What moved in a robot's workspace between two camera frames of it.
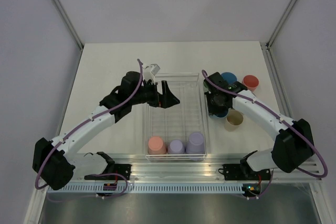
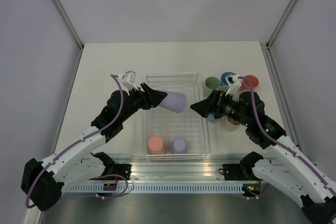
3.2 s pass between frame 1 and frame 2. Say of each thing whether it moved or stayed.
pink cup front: stayed
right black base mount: stayed
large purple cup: moved
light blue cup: moved
